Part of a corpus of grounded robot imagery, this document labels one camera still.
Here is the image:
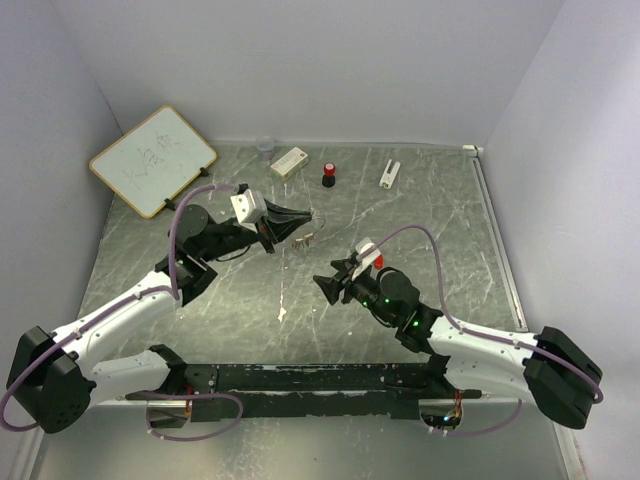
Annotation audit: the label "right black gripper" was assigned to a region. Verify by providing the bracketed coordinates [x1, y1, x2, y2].
[313, 258, 398, 327]

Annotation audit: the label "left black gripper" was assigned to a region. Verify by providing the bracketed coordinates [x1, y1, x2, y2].
[201, 197, 312, 262]

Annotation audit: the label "large metal keyring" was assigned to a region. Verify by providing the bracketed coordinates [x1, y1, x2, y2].
[307, 210, 327, 235]

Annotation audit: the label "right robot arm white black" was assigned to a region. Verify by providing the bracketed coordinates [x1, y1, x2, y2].
[313, 259, 603, 430]

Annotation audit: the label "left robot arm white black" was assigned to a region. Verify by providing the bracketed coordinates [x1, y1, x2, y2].
[1, 193, 313, 434]

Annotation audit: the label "white green staples box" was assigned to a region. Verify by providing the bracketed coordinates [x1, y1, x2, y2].
[270, 147, 309, 181]

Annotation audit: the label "red black stamp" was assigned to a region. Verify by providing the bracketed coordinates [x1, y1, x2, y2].
[322, 162, 336, 188]

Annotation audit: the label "clear cup of paperclips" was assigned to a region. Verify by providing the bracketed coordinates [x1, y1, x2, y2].
[255, 136, 275, 162]

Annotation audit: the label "white clip tool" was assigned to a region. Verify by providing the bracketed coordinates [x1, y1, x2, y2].
[379, 159, 401, 190]

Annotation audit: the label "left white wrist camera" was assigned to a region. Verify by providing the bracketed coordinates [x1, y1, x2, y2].
[230, 189, 267, 224]

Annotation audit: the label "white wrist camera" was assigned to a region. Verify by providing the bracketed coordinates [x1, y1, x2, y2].
[351, 237, 381, 280]
[230, 189, 267, 224]

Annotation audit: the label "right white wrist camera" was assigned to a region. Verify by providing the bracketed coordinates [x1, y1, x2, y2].
[351, 237, 381, 280]

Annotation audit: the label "small whiteboard yellow frame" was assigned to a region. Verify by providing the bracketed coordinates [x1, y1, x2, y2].
[89, 105, 217, 219]

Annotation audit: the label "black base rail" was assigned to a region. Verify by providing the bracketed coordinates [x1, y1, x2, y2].
[124, 361, 484, 424]

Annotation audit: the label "aluminium frame rail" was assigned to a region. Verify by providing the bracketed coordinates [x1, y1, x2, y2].
[461, 143, 564, 404]

